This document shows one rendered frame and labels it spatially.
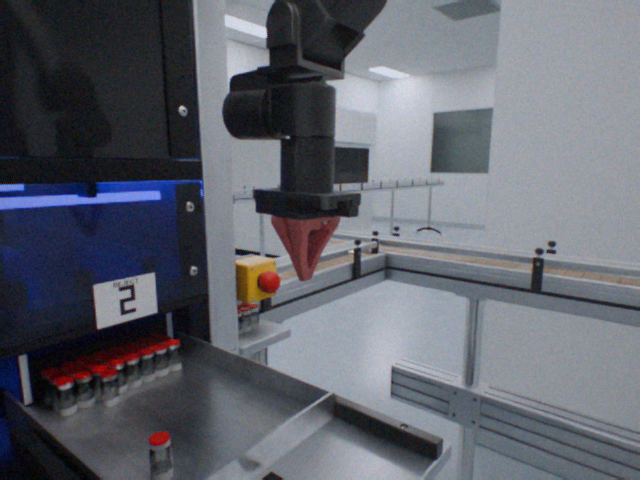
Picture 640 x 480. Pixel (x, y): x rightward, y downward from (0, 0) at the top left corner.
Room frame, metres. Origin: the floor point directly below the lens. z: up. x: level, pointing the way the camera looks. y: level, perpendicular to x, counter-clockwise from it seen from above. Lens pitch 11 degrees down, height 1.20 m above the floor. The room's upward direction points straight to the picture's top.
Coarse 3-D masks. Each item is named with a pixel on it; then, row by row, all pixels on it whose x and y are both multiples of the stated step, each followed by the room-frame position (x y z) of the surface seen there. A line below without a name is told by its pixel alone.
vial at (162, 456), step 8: (152, 448) 0.40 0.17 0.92; (160, 448) 0.40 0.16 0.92; (168, 448) 0.40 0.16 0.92; (152, 456) 0.40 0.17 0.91; (160, 456) 0.40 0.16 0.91; (168, 456) 0.40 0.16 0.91; (152, 464) 0.40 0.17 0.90; (160, 464) 0.40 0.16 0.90; (168, 464) 0.40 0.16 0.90; (152, 472) 0.40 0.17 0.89; (160, 472) 0.40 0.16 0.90; (168, 472) 0.40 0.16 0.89
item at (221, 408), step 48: (192, 336) 0.71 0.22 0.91; (144, 384) 0.60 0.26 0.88; (192, 384) 0.60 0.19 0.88; (240, 384) 0.60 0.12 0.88; (288, 384) 0.56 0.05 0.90; (48, 432) 0.44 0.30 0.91; (96, 432) 0.48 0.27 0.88; (144, 432) 0.48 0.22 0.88; (192, 432) 0.48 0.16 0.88; (240, 432) 0.48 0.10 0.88; (288, 432) 0.45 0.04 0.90
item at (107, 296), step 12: (144, 276) 0.60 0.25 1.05; (96, 288) 0.55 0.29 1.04; (108, 288) 0.56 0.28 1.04; (144, 288) 0.60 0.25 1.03; (96, 300) 0.55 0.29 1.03; (108, 300) 0.56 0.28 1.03; (144, 300) 0.60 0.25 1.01; (156, 300) 0.61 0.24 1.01; (96, 312) 0.55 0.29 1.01; (108, 312) 0.56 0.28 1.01; (120, 312) 0.57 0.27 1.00; (132, 312) 0.58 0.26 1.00; (144, 312) 0.60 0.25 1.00; (108, 324) 0.56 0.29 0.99
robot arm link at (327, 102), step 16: (288, 80) 0.48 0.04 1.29; (304, 80) 0.47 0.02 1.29; (320, 80) 0.45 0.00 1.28; (272, 96) 0.47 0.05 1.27; (288, 96) 0.45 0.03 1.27; (304, 96) 0.44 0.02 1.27; (320, 96) 0.44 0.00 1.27; (336, 96) 0.46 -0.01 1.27; (272, 112) 0.47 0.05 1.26; (288, 112) 0.45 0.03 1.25; (304, 112) 0.44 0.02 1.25; (320, 112) 0.44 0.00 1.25; (336, 112) 0.47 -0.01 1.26; (272, 128) 0.48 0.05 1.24; (288, 128) 0.45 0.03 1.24; (304, 128) 0.44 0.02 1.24; (320, 128) 0.44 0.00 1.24
